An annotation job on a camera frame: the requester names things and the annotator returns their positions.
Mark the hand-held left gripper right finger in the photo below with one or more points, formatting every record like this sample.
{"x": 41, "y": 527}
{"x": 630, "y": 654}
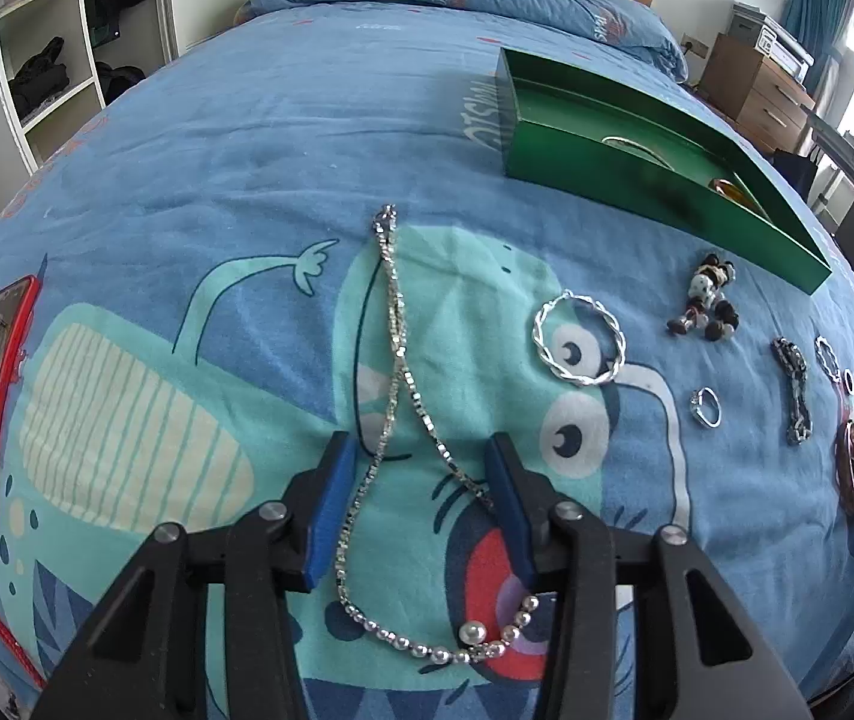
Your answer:
{"x": 506, "y": 510}

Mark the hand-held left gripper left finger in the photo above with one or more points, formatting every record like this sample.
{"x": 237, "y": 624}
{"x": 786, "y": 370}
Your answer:
{"x": 329, "y": 510}

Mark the twisted silver hoop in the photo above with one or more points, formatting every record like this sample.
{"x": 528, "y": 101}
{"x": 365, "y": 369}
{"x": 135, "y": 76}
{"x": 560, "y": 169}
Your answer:
{"x": 539, "y": 337}

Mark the green tray box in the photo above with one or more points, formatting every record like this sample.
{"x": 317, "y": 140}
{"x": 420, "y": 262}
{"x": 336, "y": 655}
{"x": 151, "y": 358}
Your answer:
{"x": 584, "y": 157}

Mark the black paper bag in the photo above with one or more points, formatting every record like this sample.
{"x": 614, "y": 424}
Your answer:
{"x": 794, "y": 172}

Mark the amber bangle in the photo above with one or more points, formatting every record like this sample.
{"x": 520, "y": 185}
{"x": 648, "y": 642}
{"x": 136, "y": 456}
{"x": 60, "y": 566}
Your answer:
{"x": 727, "y": 186}

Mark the blue cartoon bedsheet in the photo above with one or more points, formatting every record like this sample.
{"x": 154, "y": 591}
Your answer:
{"x": 209, "y": 165}

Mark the thin silver bangle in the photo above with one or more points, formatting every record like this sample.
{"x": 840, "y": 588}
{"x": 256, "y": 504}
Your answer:
{"x": 626, "y": 139}

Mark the wooden nightstand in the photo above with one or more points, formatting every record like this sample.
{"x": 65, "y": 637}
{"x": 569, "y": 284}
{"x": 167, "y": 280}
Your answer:
{"x": 757, "y": 90}

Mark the black bag on shelf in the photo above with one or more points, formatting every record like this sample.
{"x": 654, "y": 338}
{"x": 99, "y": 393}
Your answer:
{"x": 120, "y": 79}

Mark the grey printer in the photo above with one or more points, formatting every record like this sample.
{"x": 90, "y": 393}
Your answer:
{"x": 764, "y": 34}

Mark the blue curtain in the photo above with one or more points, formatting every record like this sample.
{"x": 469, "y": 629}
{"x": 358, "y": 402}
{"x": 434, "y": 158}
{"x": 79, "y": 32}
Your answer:
{"x": 817, "y": 0}

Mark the black clothes pile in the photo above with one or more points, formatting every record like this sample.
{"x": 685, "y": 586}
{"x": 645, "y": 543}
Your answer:
{"x": 41, "y": 79}

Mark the white open shelf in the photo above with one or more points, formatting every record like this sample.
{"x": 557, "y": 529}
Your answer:
{"x": 45, "y": 0}

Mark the wall outlet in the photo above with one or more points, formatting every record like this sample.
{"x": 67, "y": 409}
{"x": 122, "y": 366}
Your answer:
{"x": 695, "y": 45}

